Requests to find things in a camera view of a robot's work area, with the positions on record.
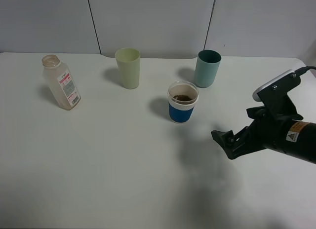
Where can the clear plastic drink bottle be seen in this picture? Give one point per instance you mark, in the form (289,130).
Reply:
(60,82)

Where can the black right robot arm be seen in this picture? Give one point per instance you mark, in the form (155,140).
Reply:
(283,134)

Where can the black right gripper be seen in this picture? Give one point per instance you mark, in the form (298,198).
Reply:
(263,133)

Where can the glass cup blue sleeve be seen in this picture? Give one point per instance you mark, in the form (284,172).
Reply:
(182,98)

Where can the teal green plastic cup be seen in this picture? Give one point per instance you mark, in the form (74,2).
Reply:
(207,65)

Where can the pale yellow plastic cup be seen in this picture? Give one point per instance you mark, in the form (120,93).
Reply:
(128,61)

